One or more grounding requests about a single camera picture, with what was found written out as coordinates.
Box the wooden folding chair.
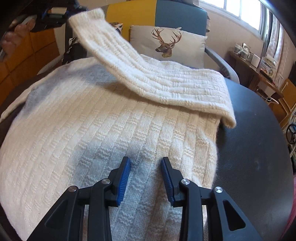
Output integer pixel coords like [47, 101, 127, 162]
[269, 79, 296, 127]

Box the blue toy ride-on car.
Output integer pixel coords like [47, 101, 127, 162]
[285, 123, 296, 145]

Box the white mug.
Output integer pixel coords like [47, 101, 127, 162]
[250, 54, 260, 68]

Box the cream knitted sweater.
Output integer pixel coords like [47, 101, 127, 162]
[1, 9, 236, 240]

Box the wooden side table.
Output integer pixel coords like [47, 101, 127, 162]
[228, 51, 284, 98]

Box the triangle pattern cushion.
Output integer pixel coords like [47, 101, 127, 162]
[109, 22, 123, 35]

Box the deer print cushion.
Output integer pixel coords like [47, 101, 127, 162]
[130, 25, 207, 69]

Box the person's left hand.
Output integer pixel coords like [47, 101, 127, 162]
[1, 19, 35, 57]

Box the blue yellow grey sofa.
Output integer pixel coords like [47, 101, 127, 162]
[36, 0, 241, 84]

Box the black handbag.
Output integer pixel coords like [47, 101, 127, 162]
[62, 43, 87, 65]

